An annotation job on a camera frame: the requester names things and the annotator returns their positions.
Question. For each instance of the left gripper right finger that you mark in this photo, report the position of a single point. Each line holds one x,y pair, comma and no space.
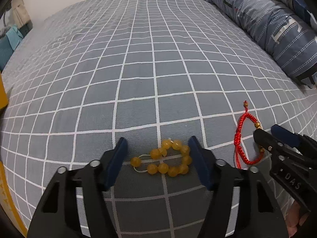
259,214

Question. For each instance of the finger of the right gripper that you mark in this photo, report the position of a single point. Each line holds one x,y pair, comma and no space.
284,135
270,143

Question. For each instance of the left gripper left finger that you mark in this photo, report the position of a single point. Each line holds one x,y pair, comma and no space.
56,215

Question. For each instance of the red cord bracelet gold tube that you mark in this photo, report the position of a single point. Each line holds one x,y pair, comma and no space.
240,153

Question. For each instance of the open cardboard shoe box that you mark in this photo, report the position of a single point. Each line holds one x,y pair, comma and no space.
11,222

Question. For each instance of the blue striped folded duvet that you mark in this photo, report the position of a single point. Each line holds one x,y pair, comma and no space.
285,29

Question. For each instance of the grey checked bed sheet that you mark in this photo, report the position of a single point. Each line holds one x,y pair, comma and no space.
145,70

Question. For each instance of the teal suitcase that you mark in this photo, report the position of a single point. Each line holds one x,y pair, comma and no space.
6,52

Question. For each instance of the light blue cloth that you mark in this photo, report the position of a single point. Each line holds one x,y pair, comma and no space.
14,36

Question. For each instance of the beige curtain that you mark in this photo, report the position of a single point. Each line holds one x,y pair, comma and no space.
19,13

